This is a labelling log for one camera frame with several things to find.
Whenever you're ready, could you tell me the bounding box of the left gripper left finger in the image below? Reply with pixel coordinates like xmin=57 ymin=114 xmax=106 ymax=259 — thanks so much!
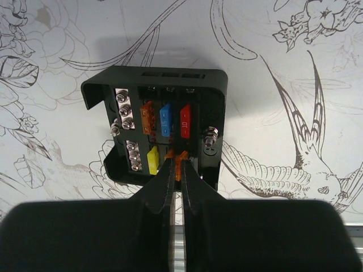
xmin=131 ymin=159 xmax=176 ymax=271

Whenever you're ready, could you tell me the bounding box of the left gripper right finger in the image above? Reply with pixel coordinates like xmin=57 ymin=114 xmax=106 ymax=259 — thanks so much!
xmin=180 ymin=160 xmax=224 ymax=271

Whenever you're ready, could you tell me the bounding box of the yellow blade fuse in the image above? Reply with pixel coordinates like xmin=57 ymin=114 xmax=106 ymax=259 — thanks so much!
xmin=147 ymin=146 xmax=159 ymax=175

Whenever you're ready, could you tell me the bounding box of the small orange fuse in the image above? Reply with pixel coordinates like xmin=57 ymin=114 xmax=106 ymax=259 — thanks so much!
xmin=175 ymin=151 xmax=188 ymax=181

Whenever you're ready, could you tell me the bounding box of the orange blade fuse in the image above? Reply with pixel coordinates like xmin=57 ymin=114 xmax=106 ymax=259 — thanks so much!
xmin=164 ymin=148 xmax=175 ymax=160

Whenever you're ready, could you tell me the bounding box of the black fuse box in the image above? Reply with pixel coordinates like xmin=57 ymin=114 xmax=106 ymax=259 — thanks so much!
xmin=81 ymin=66 xmax=228 ymax=189

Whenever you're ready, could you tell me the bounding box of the red blade fuse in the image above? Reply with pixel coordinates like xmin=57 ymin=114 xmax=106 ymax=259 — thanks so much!
xmin=180 ymin=104 xmax=191 ymax=139

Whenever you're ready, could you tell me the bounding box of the orange fuse in box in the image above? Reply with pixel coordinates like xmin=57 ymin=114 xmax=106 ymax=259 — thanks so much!
xmin=140 ymin=101 xmax=155 ymax=135

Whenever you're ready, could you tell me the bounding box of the blue blade fuse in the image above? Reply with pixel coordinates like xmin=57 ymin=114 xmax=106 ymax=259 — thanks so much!
xmin=159 ymin=103 xmax=172 ymax=137

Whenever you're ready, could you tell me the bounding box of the floral printed mat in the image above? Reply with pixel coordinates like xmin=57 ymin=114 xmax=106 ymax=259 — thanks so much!
xmin=1 ymin=1 xmax=362 ymax=224

